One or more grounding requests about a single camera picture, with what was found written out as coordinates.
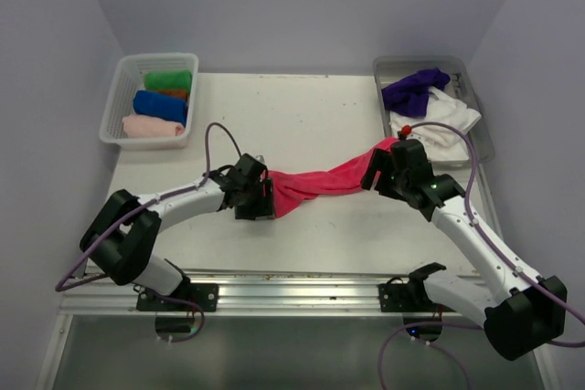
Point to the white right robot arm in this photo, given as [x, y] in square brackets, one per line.
[517, 308]

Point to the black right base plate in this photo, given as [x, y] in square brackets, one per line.
[397, 295]

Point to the white plastic basket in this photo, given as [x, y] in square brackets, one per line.
[127, 80]

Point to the aluminium mounting rail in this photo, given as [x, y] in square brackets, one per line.
[247, 294]

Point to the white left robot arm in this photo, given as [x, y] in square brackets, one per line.
[122, 236]

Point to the purple towel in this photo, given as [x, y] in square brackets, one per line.
[410, 96]

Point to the green rolled towel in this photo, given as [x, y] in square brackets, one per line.
[168, 80]

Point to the pink red towel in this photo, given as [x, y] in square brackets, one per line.
[291, 190]

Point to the orange rolled towel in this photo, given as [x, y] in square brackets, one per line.
[176, 93]

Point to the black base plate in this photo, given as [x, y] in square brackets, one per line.
[188, 297]
[397, 295]

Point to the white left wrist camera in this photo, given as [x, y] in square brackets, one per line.
[260, 158]

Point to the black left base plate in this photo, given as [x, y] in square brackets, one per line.
[188, 297]

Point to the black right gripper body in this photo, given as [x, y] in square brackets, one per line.
[395, 186]

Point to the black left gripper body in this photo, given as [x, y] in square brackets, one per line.
[251, 191]

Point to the blue rolled towel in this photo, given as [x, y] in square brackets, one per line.
[154, 104]

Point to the light pink rolled towel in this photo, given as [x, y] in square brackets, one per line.
[141, 126]

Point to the white towel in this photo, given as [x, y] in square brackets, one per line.
[441, 144]

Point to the clear plastic bin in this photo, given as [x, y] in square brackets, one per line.
[387, 70]

